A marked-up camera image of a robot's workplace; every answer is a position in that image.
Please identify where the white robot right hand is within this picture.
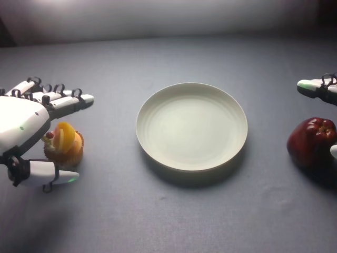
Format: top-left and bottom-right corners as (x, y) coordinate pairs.
(296, 73), (337, 160)

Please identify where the grey table cloth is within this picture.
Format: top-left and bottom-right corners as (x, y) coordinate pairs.
(0, 33), (337, 253)

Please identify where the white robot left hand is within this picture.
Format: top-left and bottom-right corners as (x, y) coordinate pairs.
(0, 76), (95, 193)

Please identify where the cupcake with fruit topping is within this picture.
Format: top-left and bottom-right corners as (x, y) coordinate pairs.
(42, 121), (85, 168)

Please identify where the dark red toy apple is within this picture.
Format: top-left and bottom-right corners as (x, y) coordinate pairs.
(286, 117), (337, 169)

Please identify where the round white plate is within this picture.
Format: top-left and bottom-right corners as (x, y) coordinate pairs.
(135, 82), (249, 172)

